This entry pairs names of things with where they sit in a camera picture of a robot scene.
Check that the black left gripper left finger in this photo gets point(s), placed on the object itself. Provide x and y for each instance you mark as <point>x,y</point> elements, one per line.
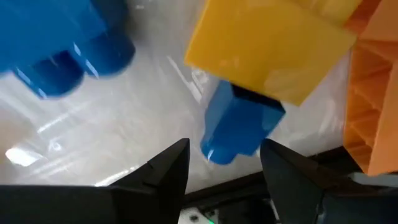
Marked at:
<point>149,193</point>

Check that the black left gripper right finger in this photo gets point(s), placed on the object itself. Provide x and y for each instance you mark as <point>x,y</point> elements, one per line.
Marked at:
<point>295,186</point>

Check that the blue toy block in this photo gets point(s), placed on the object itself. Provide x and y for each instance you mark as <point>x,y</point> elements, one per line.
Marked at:
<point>239,124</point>
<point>46,37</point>

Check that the yellow toy block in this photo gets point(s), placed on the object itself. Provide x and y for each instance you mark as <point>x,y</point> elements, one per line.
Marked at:
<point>267,46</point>

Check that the orange hollow toy block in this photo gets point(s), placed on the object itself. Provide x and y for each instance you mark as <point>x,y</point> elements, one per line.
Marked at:
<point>373,93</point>

